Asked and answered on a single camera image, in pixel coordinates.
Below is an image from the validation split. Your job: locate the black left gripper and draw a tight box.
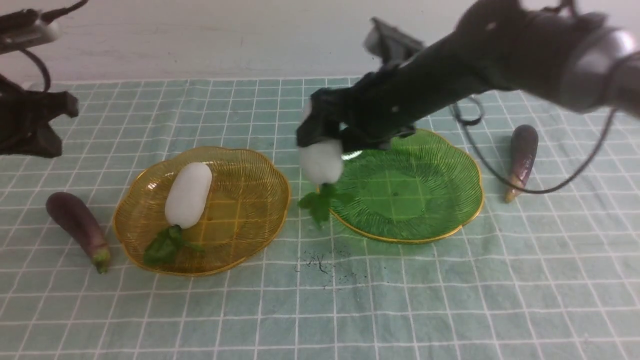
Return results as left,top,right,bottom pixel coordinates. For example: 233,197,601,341
0,75,79,158

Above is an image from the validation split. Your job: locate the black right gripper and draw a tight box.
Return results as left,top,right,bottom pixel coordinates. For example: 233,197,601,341
295,72,417,154

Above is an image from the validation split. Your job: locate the white radish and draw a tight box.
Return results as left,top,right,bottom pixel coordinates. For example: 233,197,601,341
142,162,213,267
298,100,354,226

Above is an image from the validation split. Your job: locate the purple eggplant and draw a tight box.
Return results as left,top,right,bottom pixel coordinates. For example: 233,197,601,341
45,191,111,274
509,124,539,188

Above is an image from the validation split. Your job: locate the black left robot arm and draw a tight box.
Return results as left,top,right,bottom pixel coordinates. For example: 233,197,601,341
1,0,391,158

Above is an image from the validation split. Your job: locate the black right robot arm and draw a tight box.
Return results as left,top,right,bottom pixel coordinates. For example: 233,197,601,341
295,0,640,153

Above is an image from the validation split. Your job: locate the green transparent plastic plate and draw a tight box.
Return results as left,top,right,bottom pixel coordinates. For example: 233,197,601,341
326,129,485,244

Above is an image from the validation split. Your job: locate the yellow transparent plastic plate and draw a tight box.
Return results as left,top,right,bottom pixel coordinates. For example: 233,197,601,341
112,146,291,277

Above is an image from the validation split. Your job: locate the green checkered tablecloth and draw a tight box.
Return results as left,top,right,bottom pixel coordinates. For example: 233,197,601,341
0,78,640,360

